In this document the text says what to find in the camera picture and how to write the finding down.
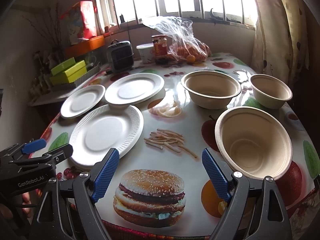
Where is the small white paper plate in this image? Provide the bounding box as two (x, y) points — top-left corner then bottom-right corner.
(60, 85), (106, 119)

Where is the large beige bowl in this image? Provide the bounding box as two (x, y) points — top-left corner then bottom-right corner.
(215, 106), (293, 180)

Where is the small beige paper bowl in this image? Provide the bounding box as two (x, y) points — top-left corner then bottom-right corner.
(250, 74), (293, 109)

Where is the person's left hand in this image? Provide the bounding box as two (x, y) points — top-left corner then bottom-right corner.
(21, 189), (40, 218)

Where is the grey striped tray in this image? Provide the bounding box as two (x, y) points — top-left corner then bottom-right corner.
(51, 66), (101, 92)

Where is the lower yellow-green box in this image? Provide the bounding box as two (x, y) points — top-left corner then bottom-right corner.
(49, 60), (87, 86)

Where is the upper green box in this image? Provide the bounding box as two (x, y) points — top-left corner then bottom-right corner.
(51, 57), (75, 76)

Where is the orange storage box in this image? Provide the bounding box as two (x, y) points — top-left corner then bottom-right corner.
(65, 35), (105, 59)

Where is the small black heater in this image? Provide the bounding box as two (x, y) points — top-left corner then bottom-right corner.
(106, 40), (134, 73)

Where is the red gift bag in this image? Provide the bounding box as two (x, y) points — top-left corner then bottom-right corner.
(60, 1), (97, 45)

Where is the white paper cup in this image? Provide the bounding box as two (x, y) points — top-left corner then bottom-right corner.
(136, 43), (155, 64)

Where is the red labelled jar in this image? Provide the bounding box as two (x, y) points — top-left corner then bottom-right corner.
(152, 35), (168, 64)

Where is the floral beige curtain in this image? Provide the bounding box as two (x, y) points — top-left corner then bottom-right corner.
(251, 0), (309, 88)

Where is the clear bag of oranges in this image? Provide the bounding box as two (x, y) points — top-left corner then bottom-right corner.
(143, 16), (211, 64)

